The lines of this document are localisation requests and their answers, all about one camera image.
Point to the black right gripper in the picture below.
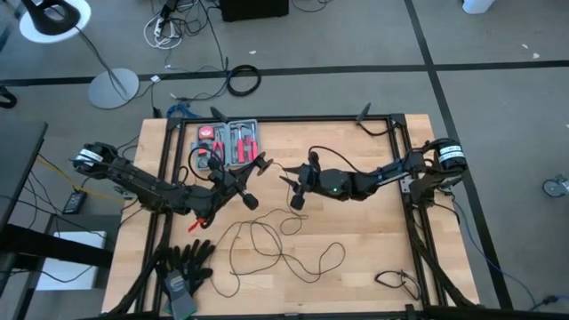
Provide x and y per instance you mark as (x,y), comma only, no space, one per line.
(313,182)

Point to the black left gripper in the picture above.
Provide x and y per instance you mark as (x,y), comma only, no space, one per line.
(224,189)

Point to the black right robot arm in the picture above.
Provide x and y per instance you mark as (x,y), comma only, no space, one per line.
(382,174)

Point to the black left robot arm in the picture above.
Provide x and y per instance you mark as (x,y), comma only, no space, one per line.
(142,184)

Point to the red zip tie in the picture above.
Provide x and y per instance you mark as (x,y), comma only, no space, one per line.
(195,226)

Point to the red tape measure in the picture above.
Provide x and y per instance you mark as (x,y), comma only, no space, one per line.
(206,132)

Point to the black work glove grey cuff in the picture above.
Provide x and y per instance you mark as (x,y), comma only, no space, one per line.
(178,293)

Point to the grey round stand base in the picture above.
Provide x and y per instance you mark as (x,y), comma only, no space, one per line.
(106,89)

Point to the black power adapter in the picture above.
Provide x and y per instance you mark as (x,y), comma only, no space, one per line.
(74,202)

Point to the black box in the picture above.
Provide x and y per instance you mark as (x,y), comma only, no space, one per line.
(253,9)

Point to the white power strip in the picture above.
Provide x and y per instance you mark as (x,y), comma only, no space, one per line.
(158,27)

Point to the white cabinet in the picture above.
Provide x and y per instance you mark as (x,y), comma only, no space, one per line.
(66,275)

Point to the black desk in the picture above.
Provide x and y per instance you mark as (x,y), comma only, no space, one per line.
(18,160)

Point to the white container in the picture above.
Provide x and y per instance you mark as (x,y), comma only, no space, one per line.
(478,5)

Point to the grey caster wheel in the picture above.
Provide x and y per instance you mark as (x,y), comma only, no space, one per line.
(553,187)

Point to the black floor plug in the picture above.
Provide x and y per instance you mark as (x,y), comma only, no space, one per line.
(550,299)

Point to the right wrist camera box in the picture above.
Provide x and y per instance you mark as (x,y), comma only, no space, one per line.
(314,159)

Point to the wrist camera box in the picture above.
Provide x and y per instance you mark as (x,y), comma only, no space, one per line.
(215,164)
(314,159)

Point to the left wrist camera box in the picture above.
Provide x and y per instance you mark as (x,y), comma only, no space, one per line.
(215,164)

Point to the black pointed bracket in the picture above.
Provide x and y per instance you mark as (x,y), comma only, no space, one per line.
(364,112)
(218,114)

